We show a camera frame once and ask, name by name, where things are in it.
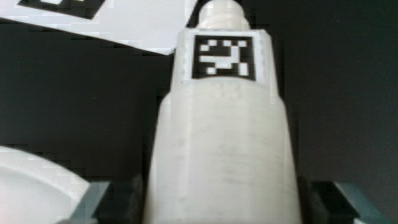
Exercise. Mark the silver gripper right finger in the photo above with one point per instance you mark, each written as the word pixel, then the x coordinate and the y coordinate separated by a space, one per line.
pixel 355 211

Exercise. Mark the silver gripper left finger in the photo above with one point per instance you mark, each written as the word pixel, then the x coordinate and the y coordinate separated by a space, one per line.
pixel 83 215

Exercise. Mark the white round table top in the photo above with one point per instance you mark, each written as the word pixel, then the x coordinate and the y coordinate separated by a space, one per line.
pixel 41 189

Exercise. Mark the white cylindrical table leg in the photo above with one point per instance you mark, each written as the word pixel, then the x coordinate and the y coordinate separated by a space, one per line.
pixel 222 179

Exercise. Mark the white marker sheet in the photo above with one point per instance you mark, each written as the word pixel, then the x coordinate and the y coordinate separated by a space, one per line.
pixel 131 22

